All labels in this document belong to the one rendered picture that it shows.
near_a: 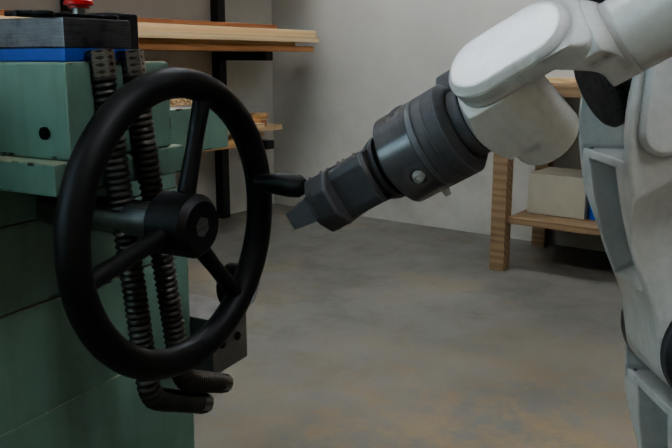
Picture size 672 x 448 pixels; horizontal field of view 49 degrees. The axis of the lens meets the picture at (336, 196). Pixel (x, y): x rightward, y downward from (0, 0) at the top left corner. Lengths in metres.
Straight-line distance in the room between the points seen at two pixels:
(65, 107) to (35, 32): 0.08
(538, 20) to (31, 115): 0.46
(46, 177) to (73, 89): 0.08
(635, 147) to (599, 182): 0.14
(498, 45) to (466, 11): 3.54
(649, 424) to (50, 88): 0.86
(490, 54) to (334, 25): 4.00
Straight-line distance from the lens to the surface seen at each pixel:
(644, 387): 1.09
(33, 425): 0.87
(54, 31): 0.74
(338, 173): 0.69
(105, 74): 0.73
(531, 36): 0.61
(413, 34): 4.31
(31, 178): 0.73
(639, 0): 0.62
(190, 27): 3.76
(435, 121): 0.65
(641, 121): 0.87
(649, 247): 0.94
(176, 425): 1.06
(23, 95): 0.75
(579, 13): 0.62
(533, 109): 0.64
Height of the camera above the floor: 0.96
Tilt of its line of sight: 11 degrees down
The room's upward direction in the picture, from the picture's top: straight up
